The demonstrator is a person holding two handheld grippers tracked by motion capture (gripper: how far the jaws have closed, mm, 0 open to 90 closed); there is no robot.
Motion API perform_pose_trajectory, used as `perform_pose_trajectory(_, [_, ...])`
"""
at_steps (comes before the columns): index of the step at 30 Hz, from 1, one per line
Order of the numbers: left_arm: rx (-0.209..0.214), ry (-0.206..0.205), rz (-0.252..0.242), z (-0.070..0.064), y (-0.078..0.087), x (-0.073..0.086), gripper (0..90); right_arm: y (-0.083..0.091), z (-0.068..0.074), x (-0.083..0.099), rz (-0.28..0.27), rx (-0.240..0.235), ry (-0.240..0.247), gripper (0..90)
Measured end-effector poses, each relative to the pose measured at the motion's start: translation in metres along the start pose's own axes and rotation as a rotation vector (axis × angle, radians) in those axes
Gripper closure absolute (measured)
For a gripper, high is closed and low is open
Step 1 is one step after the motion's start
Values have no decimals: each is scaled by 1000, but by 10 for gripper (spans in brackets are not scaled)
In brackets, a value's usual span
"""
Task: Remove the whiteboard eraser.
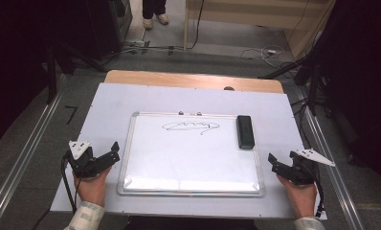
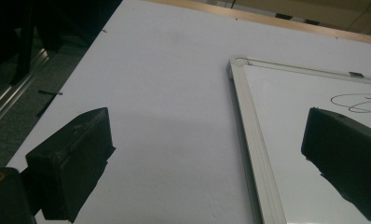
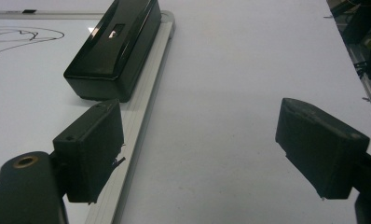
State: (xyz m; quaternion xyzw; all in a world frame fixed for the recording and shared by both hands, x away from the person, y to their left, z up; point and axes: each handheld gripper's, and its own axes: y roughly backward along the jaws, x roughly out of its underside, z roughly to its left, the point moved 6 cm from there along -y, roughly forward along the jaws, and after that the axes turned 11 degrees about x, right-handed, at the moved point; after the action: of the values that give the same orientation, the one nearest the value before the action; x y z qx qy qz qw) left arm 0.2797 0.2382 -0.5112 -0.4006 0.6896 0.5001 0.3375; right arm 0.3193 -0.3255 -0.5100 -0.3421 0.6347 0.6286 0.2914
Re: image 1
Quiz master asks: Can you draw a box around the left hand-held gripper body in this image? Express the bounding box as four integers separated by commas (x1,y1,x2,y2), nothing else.
64,140,101,180

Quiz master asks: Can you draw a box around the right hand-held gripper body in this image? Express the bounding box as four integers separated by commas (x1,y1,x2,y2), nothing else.
288,148,336,186

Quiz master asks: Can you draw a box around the black whiteboard eraser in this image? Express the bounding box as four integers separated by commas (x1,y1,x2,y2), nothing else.
235,114,257,150

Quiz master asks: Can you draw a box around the person's left hand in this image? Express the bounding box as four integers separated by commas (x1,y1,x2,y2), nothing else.
72,166,113,207

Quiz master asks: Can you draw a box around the person's right hand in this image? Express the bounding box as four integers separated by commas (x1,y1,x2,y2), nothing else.
276,173,319,219

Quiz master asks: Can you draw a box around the large white table sheet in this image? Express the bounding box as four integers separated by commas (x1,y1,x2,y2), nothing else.
49,81,328,221

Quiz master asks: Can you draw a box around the black metal stand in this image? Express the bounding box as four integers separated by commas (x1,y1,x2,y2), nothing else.
258,52,326,117

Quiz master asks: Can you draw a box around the power strip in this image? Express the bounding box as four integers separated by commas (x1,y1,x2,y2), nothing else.
123,38,152,50

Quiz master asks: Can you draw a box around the dark curtain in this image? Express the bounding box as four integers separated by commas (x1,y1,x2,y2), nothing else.
0,0,57,151
316,0,381,200

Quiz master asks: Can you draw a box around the black equipment cabinet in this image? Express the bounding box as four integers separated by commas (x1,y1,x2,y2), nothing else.
82,0,134,61

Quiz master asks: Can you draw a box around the light wooden furniture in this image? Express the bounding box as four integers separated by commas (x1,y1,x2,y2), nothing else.
183,0,337,60

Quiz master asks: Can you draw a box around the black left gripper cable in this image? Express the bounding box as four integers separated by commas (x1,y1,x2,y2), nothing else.
60,151,78,215

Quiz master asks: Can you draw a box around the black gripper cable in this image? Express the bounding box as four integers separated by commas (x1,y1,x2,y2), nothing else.
312,178,326,219
60,151,78,215

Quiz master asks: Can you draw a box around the aluminium floor rail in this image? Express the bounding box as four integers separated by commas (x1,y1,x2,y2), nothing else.
296,90,367,230
0,76,68,226

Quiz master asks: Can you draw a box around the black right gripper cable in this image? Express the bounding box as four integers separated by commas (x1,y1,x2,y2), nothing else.
312,178,326,219

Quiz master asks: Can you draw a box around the white whiteboard with metal frame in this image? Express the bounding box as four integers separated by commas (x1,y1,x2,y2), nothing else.
116,110,266,197

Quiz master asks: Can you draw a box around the white floor cable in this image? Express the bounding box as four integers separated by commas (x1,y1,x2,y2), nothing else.
239,44,287,69

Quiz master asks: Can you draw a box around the black floor cable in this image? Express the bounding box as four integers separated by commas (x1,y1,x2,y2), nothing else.
121,0,206,57

